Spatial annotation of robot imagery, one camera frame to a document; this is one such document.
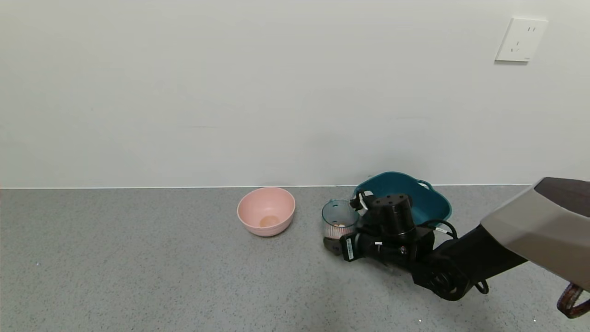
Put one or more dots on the pink and white chips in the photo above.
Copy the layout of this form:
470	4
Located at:
339	229

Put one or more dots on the white wall socket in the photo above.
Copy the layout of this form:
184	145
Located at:
521	40

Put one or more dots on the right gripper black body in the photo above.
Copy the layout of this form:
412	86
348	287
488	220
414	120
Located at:
348	248

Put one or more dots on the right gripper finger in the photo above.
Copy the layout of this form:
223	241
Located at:
334	245

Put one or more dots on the clear ribbed plastic cup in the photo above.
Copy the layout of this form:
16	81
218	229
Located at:
334	214

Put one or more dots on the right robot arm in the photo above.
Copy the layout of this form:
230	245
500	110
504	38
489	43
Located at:
530	226

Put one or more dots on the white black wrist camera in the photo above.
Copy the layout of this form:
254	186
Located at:
363	200

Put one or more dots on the teal plastic basin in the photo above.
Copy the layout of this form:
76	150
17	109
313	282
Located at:
428	203

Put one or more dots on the pink round bowl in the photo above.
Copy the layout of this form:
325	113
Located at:
258	205

